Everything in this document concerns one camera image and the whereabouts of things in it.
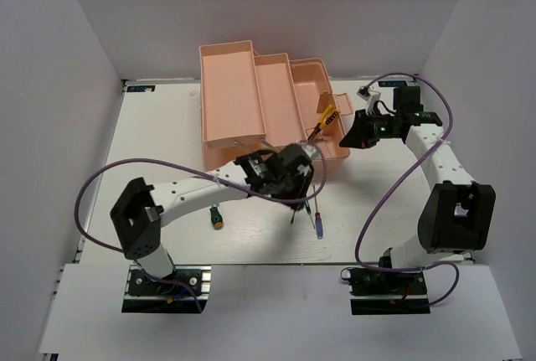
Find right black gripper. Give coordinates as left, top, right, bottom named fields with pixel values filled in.
left=339, top=108, right=400, bottom=149

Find blue red screwdriver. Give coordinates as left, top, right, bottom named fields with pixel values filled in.
left=312, top=185, right=323, bottom=239

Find yellow black pliers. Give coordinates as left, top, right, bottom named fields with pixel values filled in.
left=307, top=105, right=340, bottom=142

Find green orange stubby screwdriver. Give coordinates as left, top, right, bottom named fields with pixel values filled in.
left=209, top=206, right=224, bottom=229

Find pink plastic toolbox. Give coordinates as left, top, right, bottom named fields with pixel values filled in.
left=199, top=40, right=353, bottom=170

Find dark green stubby screwdriver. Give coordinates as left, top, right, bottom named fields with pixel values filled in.
left=290, top=204, right=304, bottom=224

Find black green precision screwdriver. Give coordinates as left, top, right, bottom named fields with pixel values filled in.
left=304, top=200, right=316, bottom=230

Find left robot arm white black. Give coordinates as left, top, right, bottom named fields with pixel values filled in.
left=110, top=142, right=321, bottom=293

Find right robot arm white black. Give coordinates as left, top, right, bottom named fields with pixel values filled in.
left=340, top=86, right=496, bottom=293

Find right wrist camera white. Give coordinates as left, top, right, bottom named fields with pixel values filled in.
left=357, top=85, right=381, bottom=114

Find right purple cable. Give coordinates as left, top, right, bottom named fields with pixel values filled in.
left=353, top=71, right=461, bottom=307

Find purple cable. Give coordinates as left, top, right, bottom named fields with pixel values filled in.
left=353, top=71, right=461, bottom=307
left=74, top=142, right=330, bottom=310

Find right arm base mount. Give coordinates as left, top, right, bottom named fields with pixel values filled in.
left=340, top=267, right=430, bottom=316

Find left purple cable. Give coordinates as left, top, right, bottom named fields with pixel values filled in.
left=74, top=142, right=330, bottom=310

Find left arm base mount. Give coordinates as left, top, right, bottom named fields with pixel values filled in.
left=121, top=266, right=212, bottom=314

